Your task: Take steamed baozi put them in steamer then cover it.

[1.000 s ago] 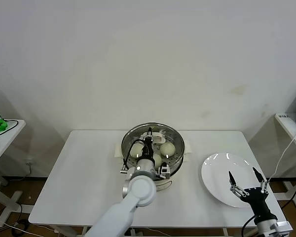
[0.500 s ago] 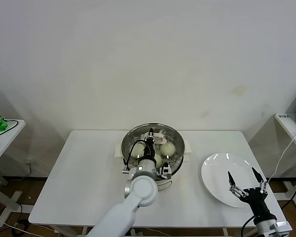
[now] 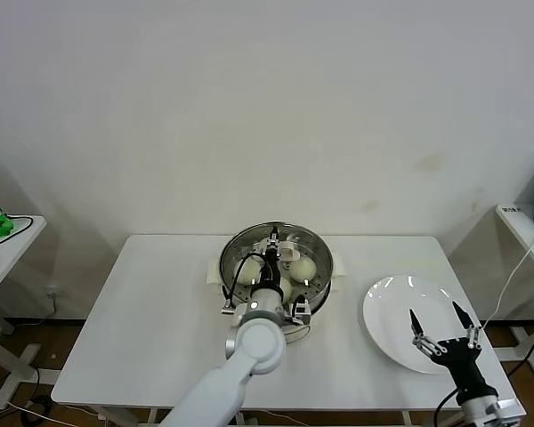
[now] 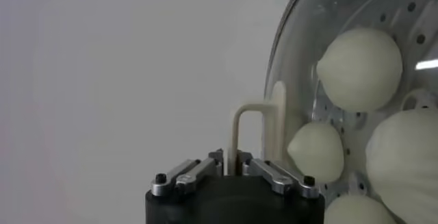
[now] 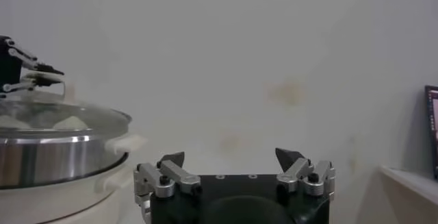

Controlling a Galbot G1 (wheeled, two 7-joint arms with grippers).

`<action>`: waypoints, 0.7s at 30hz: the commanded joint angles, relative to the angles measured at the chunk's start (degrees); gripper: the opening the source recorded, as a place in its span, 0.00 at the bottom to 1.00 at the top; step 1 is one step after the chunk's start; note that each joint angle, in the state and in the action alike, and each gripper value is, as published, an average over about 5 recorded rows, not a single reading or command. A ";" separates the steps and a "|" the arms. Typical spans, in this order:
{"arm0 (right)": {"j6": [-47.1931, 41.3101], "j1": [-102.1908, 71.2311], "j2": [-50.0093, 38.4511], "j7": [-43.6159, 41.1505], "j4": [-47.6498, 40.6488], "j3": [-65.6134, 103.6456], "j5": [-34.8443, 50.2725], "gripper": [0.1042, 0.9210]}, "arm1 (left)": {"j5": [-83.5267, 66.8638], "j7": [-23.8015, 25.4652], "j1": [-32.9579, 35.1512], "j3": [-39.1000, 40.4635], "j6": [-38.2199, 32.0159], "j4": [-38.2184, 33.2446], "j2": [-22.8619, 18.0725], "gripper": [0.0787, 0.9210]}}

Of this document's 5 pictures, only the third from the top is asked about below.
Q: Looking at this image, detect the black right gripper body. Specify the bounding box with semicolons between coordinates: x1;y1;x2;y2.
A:
429;337;498;404

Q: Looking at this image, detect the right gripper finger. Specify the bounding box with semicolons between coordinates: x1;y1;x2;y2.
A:
409;310;441;357
452;302;481;349

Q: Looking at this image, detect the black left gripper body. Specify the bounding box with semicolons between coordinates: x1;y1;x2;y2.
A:
260;251;282;289

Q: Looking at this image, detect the stainless steel steamer basket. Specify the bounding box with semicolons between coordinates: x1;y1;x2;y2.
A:
204;220;351;324

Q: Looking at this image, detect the white round plate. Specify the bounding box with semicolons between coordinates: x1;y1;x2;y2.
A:
362;275;477;375

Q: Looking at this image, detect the white side desk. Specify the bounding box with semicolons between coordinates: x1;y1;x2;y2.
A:
0;214;49;410
493;203;534;388

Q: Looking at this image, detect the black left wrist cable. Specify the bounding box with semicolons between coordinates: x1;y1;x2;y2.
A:
220;252;268;317

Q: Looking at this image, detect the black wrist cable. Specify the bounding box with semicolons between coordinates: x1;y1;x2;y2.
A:
433;386;464;427
220;252;268;317

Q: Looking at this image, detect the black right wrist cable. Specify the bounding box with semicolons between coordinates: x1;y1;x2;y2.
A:
433;386;464;427

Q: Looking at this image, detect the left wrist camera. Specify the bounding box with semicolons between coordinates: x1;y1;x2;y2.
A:
291;295;313;326

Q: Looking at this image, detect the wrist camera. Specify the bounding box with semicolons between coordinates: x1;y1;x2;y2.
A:
291;295;313;326
493;398;524;422

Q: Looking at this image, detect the thin white cable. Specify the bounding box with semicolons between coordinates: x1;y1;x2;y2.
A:
482;236;534;330

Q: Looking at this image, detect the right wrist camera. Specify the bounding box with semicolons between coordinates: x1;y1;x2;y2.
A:
493;398;524;422

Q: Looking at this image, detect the thin black desk cable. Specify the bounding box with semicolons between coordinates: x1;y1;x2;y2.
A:
0;215;33;248

